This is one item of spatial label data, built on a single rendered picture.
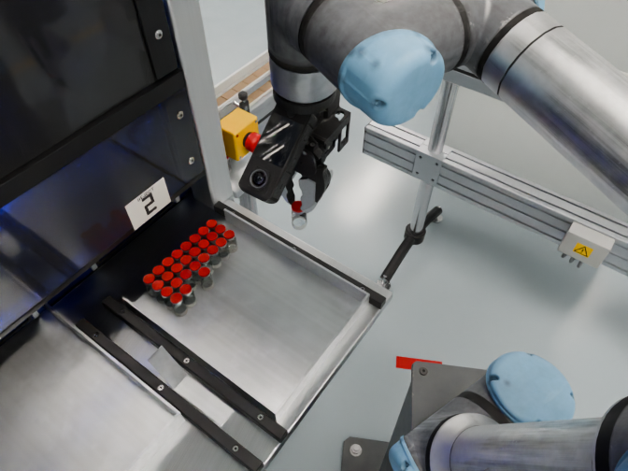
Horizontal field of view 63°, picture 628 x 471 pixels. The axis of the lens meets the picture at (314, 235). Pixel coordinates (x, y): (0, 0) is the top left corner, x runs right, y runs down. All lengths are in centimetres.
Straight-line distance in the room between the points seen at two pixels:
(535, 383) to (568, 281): 150
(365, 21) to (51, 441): 73
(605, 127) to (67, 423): 80
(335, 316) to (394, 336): 101
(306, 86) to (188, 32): 35
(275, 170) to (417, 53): 23
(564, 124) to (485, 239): 181
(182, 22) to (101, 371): 56
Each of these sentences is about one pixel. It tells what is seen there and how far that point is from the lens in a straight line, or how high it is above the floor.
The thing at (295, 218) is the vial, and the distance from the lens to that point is 73.
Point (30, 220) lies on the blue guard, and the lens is 79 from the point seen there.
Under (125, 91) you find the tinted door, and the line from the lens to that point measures 81.
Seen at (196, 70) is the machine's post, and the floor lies 120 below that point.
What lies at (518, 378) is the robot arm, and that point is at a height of 102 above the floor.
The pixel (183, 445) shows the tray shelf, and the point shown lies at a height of 88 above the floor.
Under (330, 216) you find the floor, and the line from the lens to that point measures 222.
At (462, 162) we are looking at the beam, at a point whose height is 55.
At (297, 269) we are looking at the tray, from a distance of 96.
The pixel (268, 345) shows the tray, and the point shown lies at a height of 88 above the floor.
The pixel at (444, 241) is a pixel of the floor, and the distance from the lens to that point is 220.
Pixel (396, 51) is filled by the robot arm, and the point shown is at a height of 145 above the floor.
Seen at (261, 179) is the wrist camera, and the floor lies 127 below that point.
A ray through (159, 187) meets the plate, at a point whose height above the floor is 104.
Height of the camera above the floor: 166
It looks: 51 degrees down
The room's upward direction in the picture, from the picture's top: straight up
